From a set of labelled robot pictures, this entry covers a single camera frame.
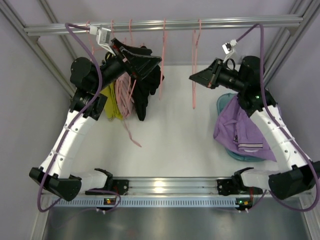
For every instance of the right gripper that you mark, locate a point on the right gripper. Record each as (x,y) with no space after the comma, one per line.
(215,75)

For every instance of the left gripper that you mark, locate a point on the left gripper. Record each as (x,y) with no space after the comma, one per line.
(125,60)

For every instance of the pink hanger of blue trousers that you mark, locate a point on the pink hanger of blue trousers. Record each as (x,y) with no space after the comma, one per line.
(164,42)

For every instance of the pink hanger of purple trousers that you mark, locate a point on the pink hanger of purple trousers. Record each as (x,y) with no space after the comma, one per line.
(194,54)

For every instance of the purple trousers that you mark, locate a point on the purple trousers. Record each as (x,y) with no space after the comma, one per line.
(235,131)

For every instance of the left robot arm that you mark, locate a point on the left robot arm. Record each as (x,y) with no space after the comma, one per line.
(90,78)

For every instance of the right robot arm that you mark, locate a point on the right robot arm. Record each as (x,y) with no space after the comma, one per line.
(296,173)

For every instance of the black trousers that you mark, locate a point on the black trousers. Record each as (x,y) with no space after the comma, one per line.
(142,90)

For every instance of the pink trousers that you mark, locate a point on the pink trousers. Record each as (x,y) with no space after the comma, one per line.
(125,102)

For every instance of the pink hanger of black trousers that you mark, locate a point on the pink hanger of black trousers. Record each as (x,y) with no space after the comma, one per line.
(130,30)

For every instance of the pink hanger of yellow trousers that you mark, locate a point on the pink hanger of yellow trousers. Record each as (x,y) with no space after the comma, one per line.
(92,36)

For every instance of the yellow trousers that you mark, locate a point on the yellow trousers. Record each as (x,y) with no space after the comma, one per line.
(111,106)

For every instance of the teal plastic bin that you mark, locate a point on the teal plastic bin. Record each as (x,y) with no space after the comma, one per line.
(221,103)

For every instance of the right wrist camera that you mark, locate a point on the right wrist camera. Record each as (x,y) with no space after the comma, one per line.
(229,49)

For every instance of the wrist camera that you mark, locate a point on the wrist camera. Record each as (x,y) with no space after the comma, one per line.
(229,49)
(103,37)

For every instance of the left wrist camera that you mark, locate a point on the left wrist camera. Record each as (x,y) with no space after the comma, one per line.
(103,37)

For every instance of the aluminium hanging rail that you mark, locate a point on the aluminium hanging rail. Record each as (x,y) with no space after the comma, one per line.
(269,21)

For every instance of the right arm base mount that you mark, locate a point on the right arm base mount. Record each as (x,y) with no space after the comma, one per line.
(232,186)

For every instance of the aluminium front rail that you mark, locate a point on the aluminium front rail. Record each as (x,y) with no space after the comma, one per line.
(149,187)

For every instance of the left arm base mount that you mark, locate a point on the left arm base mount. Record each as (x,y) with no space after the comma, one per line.
(119,186)

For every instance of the grey slotted cable duct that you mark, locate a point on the grey slotted cable duct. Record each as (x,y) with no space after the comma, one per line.
(156,202)

